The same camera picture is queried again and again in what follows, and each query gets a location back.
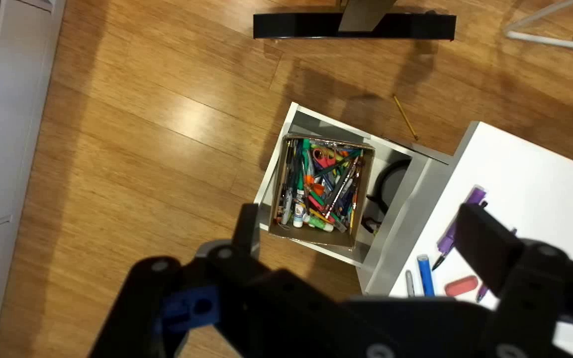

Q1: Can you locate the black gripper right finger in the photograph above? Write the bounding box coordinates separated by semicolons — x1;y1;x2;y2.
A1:
456;205;526;294

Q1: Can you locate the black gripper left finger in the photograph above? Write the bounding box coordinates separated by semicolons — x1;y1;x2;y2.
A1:
234;203;262;256

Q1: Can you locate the purple marker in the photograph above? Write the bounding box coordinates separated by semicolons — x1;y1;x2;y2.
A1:
433;187;488;270

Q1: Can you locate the blue marker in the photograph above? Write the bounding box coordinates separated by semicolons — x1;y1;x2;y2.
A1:
419;254;437;296

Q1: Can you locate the white desk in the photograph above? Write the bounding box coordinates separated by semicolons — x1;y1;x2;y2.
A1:
361;119;573;358

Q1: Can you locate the cardboard box of markers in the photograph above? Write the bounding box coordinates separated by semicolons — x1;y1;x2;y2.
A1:
269;135;375;247

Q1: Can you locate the open white drawer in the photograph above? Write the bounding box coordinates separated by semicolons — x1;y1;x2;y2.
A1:
256;103;453;266

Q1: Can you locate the pink eraser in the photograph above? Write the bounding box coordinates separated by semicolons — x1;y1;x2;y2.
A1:
447;274;480;296

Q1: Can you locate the black monitor base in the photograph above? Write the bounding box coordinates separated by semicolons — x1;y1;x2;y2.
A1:
254;0;458;40

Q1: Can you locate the white metal stand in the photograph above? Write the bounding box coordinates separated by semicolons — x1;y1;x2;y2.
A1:
504;0;573;50

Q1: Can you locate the grey cabinet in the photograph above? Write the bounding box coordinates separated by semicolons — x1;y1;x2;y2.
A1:
0;0;69;358

